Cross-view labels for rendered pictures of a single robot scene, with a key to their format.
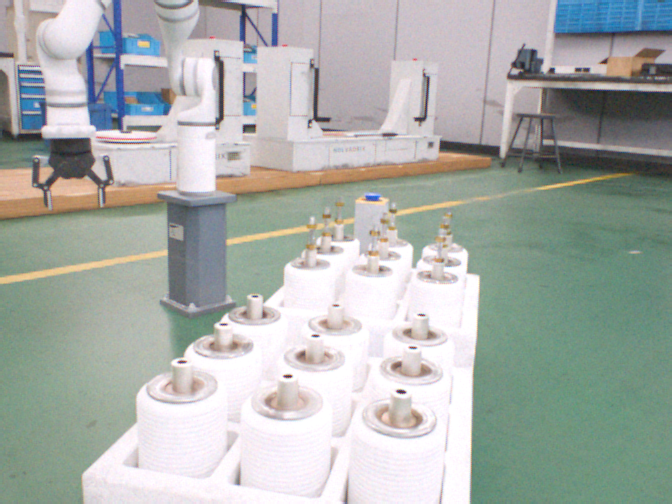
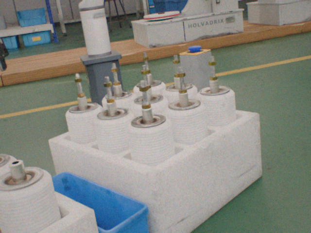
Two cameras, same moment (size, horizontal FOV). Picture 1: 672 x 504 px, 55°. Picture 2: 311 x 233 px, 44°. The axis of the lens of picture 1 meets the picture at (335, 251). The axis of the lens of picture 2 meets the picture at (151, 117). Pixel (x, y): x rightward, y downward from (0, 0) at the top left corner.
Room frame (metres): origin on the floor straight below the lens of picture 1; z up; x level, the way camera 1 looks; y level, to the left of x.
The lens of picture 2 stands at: (0.48, -0.63, 0.51)
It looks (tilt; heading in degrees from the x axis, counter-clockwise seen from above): 18 degrees down; 35
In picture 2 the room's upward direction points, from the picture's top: 8 degrees counter-clockwise
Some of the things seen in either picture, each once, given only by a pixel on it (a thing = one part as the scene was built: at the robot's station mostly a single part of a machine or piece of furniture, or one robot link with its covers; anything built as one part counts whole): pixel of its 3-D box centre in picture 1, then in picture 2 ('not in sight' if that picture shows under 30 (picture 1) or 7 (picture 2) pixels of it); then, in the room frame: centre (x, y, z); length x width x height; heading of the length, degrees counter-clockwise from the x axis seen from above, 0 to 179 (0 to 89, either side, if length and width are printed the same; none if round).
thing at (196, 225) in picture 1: (197, 250); (106, 92); (1.61, 0.36, 0.15); 0.15 x 0.15 x 0.30; 47
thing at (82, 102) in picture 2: (310, 257); (82, 103); (1.16, 0.05, 0.26); 0.02 x 0.02 x 0.03
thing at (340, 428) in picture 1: (312, 425); not in sight; (0.73, 0.02, 0.16); 0.10 x 0.10 x 0.18
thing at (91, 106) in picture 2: (310, 264); (83, 108); (1.16, 0.05, 0.25); 0.08 x 0.08 x 0.01
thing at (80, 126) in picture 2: (308, 310); (90, 141); (1.16, 0.05, 0.16); 0.10 x 0.10 x 0.18
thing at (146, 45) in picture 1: (129, 44); not in sight; (6.22, 2.00, 0.90); 0.50 x 0.38 x 0.21; 48
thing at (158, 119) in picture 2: (437, 277); (148, 121); (1.11, -0.18, 0.25); 0.08 x 0.08 x 0.01
